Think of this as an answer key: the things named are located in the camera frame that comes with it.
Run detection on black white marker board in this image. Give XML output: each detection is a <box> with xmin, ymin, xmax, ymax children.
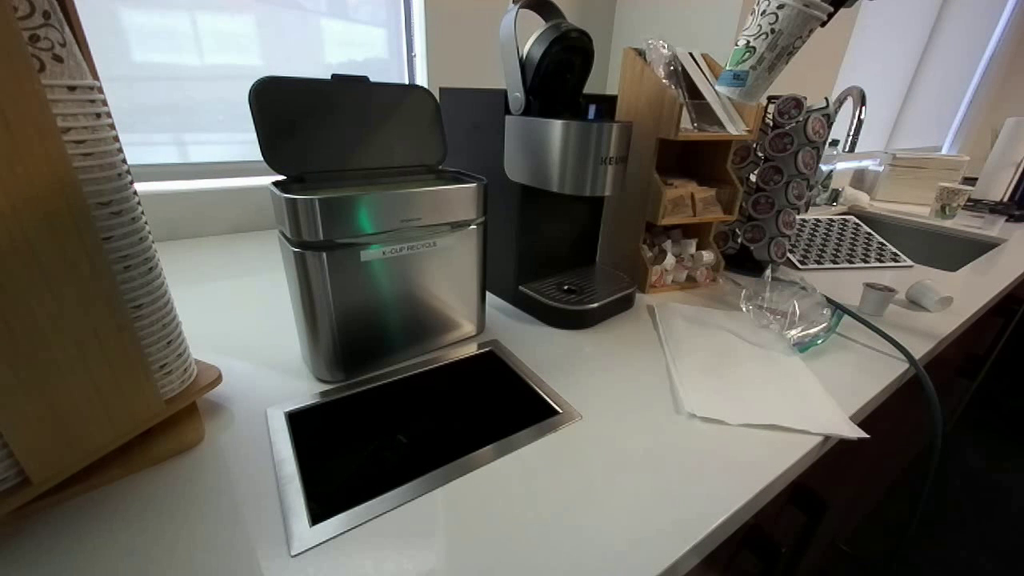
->
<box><xmin>782</xmin><ymin>204</ymin><xmax>919</xmax><ymax>274</ymax></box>

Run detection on printed paper cup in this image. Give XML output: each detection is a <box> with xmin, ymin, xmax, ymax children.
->
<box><xmin>714</xmin><ymin>0</ymin><xmax>840</xmax><ymax>110</ymax></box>

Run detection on brown sugar packet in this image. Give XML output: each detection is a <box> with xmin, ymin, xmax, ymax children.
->
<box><xmin>653</xmin><ymin>176</ymin><xmax>698</xmax><ymax>223</ymax></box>
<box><xmin>690</xmin><ymin>176</ymin><xmax>730</xmax><ymax>222</ymax></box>

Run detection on wooden condiment organizer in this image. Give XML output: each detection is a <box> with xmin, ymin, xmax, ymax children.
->
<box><xmin>616</xmin><ymin>45</ymin><xmax>769</xmax><ymax>294</ymax></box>

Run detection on black pod carousel rack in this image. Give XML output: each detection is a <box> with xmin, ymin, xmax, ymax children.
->
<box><xmin>726</xmin><ymin>92</ymin><xmax>840</xmax><ymax>271</ymax></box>

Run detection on steel sink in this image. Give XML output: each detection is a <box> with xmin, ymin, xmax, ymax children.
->
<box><xmin>860</xmin><ymin>204</ymin><xmax>1007</xmax><ymax>274</ymax></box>

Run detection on steel framed counter opening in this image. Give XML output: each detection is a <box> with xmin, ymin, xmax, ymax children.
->
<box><xmin>262</xmin><ymin>337</ymin><xmax>575</xmax><ymax>560</ymax></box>

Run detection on white wrapped stir stick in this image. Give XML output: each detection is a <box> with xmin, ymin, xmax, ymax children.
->
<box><xmin>682</xmin><ymin>48</ymin><xmax>750</xmax><ymax>138</ymax></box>

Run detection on white paper sheet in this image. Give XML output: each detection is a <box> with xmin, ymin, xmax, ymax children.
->
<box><xmin>648</xmin><ymin>301</ymin><xmax>875</xmax><ymax>444</ymax></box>

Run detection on white coffee pod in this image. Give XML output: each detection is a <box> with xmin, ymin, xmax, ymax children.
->
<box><xmin>855</xmin><ymin>279</ymin><xmax>900</xmax><ymax>320</ymax></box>

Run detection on small paper cup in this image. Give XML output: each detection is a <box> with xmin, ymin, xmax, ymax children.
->
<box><xmin>931</xmin><ymin>178</ymin><xmax>977</xmax><ymax>223</ymax></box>

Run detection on wooden cup holder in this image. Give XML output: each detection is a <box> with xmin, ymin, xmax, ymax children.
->
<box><xmin>0</xmin><ymin>0</ymin><xmax>223</xmax><ymax>523</ymax></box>

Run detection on clear plastic zip bag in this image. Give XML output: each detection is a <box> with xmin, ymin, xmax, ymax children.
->
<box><xmin>732</xmin><ymin>267</ymin><xmax>850</xmax><ymax>358</ymax></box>

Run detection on teal cable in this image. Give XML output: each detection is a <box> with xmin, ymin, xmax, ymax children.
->
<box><xmin>813</xmin><ymin>288</ymin><xmax>951</xmax><ymax>556</ymax></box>

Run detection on black silver coffee machine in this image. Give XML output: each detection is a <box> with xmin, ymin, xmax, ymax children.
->
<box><xmin>440</xmin><ymin>0</ymin><xmax>648</xmax><ymax>334</ymax></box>

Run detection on stack of paper cups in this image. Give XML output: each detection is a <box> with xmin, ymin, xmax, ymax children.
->
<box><xmin>11</xmin><ymin>0</ymin><xmax>203</xmax><ymax>407</ymax></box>

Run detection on small white cylinder cap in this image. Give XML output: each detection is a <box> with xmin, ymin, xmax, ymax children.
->
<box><xmin>903</xmin><ymin>279</ymin><xmax>958</xmax><ymax>317</ymax></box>

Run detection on stainless steel trash bin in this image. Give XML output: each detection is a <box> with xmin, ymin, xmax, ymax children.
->
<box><xmin>246</xmin><ymin>71</ymin><xmax>489</xmax><ymax>388</ymax></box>

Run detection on chrome faucet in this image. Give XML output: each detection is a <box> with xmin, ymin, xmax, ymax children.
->
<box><xmin>824</xmin><ymin>82</ymin><xmax>872</xmax><ymax>160</ymax></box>

